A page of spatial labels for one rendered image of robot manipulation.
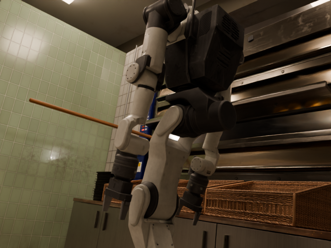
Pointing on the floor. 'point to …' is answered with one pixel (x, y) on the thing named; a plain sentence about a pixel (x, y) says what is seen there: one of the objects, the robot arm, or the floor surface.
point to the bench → (184, 231)
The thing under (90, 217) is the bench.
